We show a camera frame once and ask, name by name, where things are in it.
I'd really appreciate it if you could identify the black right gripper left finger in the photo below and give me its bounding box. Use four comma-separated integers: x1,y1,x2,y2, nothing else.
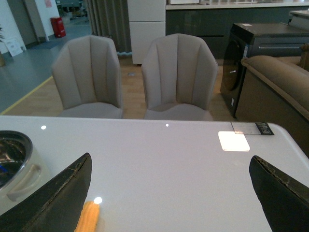
0,153,92,232

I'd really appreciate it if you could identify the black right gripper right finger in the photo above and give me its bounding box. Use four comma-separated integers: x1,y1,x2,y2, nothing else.
249,156,309,232

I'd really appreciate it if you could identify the yellow corn cob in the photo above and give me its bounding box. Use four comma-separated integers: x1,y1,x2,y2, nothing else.
74,201,100,232

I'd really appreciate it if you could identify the label sticker on table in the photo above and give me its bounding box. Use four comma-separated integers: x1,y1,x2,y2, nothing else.
231,122,274,135

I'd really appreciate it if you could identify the tan sofa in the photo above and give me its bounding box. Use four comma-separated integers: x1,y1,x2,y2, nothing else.
236,43,309,155

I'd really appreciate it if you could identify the left beige upholstered chair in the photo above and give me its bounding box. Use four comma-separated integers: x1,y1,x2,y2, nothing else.
52,35,124,119

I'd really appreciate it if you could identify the beige upholstered chair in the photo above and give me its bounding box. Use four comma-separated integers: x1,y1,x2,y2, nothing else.
52,35,124,119
141,33,218,121

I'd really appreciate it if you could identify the white sign board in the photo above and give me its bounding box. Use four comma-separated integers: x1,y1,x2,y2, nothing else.
4,37,26,57

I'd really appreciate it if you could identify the right beige upholstered chair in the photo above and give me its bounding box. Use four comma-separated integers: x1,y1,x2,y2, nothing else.
141,33,218,121

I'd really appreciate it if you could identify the black washing machine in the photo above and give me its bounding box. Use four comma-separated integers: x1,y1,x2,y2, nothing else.
220,23,309,117

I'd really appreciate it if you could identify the red bin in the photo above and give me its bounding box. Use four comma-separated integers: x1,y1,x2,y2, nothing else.
50,17,66,38

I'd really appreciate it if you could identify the grey ribbed curtain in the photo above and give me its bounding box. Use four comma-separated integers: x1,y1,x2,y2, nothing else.
84,0,132,53

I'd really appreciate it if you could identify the dark grey kitchen counter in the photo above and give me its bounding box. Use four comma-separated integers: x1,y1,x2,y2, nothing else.
166,0,309,59

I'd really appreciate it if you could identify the white refrigerator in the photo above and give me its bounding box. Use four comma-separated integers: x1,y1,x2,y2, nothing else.
127,0,166,64

